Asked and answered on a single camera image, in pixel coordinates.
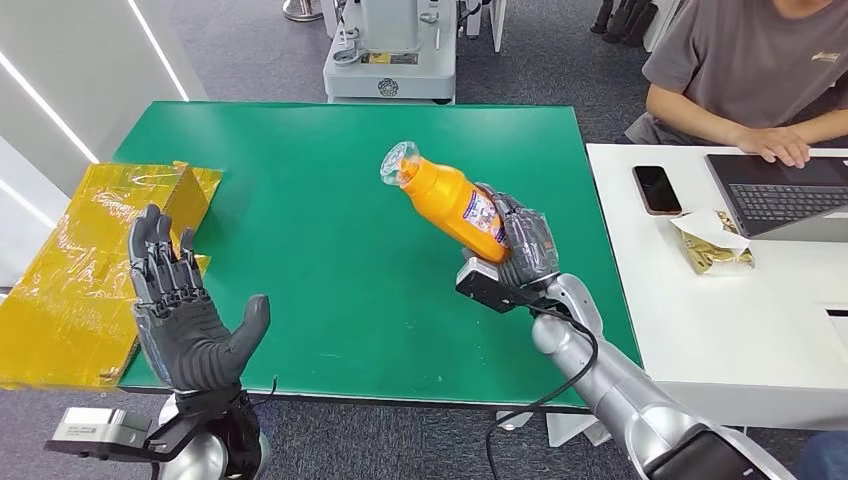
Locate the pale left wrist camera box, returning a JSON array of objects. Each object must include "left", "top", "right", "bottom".
[{"left": 44, "top": 406, "right": 160, "bottom": 463}]

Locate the green topped table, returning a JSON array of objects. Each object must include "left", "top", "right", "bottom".
[{"left": 112, "top": 100, "right": 644, "bottom": 413}]

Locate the chrome stand base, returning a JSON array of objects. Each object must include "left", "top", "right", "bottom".
[{"left": 282, "top": 0, "right": 325, "bottom": 22}]

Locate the orange labelled plastic bottle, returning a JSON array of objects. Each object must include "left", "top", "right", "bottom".
[{"left": 379, "top": 140, "right": 513, "bottom": 265}]

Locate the grey machine base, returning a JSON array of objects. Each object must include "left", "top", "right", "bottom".
[{"left": 322, "top": 0, "right": 458, "bottom": 105}]

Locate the white furniture panel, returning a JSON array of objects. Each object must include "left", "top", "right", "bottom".
[{"left": 464, "top": 0, "right": 508, "bottom": 53}]

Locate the person's hand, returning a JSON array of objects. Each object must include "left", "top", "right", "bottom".
[{"left": 735, "top": 125, "right": 813, "bottom": 170}]

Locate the white desk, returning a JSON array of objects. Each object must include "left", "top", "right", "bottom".
[{"left": 586, "top": 143, "right": 848, "bottom": 432}]

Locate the gold snack bag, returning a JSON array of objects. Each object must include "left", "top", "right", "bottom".
[{"left": 670, "top": 209, "right": 757, "bottom": 277}]

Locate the dark grey laptop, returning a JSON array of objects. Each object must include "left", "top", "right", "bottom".
[{"left": 704, "top": 153, "right": 848, "bottom": 243}]

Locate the blue fabric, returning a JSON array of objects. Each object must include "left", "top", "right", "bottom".
[{"left": 794, "top": 430, "right": 848, "bottom": 480}]

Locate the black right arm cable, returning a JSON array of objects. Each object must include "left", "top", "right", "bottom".
[{"left": 484, "top": 304, "right": 601, "bottom": 480}]

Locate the black smartphone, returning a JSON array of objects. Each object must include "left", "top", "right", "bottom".
[{"left": 631, "top": 164, "right": 684, "bottom": 217}]

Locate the yellow taped cardboard box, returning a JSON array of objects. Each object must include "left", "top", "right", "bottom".
[{"left": 0, "top": 160, "right": 225, "bottom": 392}]

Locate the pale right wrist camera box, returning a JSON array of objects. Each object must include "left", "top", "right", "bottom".
[{"left": 455, "top": 256, "right": 541, "bottom": 315}]

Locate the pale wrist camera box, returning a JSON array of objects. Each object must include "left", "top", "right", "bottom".
[
  {"left": 44, "top": 406, "right": 160, "bottom": 463},
  {"left": 455, "top": 256, "right": 541, "bottom": 315}
]

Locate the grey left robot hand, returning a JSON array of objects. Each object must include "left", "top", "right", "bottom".
[{"left": 127, "top": 203, "right": 273, "bottom": 397}]

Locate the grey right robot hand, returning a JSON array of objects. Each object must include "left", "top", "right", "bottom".
[{"left": 461, "top": 182, "right": 562, "bottom": 289}]

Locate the person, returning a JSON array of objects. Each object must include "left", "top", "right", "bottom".
[{"left": 622, "top": 0, "right": 848, "bottom": 170}]

